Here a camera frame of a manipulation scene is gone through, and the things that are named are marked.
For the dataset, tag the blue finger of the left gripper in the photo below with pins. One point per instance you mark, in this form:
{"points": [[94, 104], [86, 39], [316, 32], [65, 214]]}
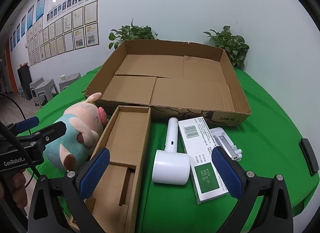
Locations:
{"points": [[26, 125], [53, 132]]}

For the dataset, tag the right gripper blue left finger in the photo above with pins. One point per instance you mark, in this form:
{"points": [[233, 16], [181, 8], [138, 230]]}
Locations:
{"points": [[91, 173]]}

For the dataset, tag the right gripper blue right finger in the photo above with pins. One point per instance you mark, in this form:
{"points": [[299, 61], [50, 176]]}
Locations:
{"points": [[230, 172]]}

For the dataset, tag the pink teal plush pig toy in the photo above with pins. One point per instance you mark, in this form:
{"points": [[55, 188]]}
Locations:
{"points": [[85, 123]]}

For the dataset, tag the narrow brown cardboard tray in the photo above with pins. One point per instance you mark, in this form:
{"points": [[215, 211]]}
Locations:
{"points": [[114, 203]]}

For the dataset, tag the white folding phone stand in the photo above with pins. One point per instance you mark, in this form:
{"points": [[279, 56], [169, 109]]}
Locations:
{"points": [[226, 143]]}

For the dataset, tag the white green printed carton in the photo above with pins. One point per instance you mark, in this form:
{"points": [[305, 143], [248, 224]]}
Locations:
{"points": [[198, 143]]}

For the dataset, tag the white handheld lint remover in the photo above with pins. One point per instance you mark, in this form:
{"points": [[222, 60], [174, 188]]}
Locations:
{"points": [[171, 167]]}

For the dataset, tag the person's left hand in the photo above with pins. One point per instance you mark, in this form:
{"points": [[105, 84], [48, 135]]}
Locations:
{"points": [[16, 183]]}

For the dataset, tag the grey plastic stool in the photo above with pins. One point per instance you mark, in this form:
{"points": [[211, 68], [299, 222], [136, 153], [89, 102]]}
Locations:
{"points": [[33, 85], [66, 80], [45, 92]]}

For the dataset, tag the green tablecloth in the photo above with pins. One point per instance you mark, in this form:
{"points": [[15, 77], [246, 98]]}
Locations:
{"points": [[270, 145]]}

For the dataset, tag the black floor cabinet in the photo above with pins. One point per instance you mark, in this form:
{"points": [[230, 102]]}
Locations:
{"points": [[25, 80]]}

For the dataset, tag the black device on table edge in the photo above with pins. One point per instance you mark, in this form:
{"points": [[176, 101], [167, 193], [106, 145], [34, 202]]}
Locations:
{"points": [[309, 156]]}

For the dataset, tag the large shallow cardboard box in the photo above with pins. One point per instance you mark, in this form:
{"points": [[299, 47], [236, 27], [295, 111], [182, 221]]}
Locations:
{"points": [[175, 79]]}

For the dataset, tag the left potted green plant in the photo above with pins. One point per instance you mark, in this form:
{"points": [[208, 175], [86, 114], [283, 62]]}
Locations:
{"points": [[130, 32]]}

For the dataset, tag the potted green plant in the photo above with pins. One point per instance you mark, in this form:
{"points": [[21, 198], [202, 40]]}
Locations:
{"points": [[234, 45], [130, 32]]}

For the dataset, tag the right potted green plant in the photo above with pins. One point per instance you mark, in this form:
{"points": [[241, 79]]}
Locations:
{"points": [[234, 45]]}

